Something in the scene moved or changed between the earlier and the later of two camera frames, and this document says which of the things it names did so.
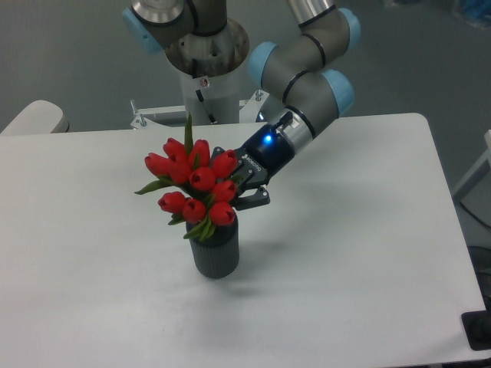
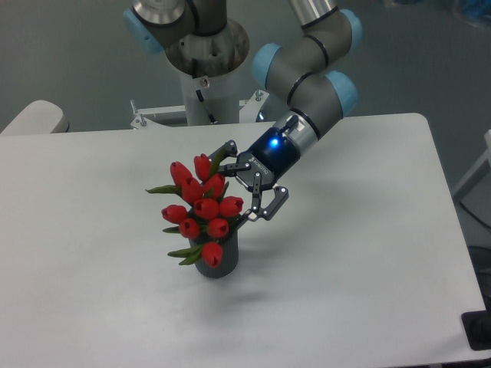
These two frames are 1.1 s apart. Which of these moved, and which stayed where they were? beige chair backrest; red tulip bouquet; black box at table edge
Moved: red tulip bouquet
Stayed: black box at table edge; beige chair backrest
